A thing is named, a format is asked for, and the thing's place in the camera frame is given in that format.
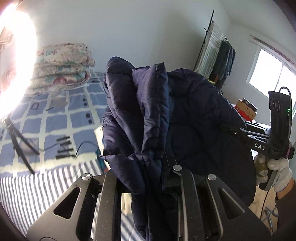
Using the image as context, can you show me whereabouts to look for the navy puffer jacket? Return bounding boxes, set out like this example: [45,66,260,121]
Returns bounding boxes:
[102,57,256,240]

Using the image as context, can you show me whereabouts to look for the dark hanging clothes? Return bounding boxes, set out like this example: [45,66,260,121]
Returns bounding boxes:
[209,41,236,90]

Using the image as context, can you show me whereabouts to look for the black clothes rack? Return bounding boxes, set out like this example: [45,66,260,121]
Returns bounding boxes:
[193,9,236,93]

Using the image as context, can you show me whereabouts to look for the right gloved hand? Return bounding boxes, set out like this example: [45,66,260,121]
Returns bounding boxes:
[253,153,294,193]

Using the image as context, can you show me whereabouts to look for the stacked cardboard boxes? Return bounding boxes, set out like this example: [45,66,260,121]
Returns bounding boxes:
[234,98,257,121]

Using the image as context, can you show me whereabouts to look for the striped blue white bedspread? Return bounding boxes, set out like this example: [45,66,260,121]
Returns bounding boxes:
[1,162,141,240]

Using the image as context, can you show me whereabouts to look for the window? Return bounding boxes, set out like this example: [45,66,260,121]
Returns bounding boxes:
[246,34,296,100]

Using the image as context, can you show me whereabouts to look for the blue checkered bed sheet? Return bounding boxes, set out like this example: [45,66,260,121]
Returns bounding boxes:
[11,72,107,173]

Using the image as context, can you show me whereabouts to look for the striped hanging towel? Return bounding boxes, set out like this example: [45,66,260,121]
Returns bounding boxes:
[194,21,226,78]

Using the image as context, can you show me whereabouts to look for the folded floral quilt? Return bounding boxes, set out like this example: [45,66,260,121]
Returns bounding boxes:
[26,43,95,95]

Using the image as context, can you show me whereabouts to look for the ring light on tripod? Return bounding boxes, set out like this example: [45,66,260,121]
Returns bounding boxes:
[1,1,40,174]

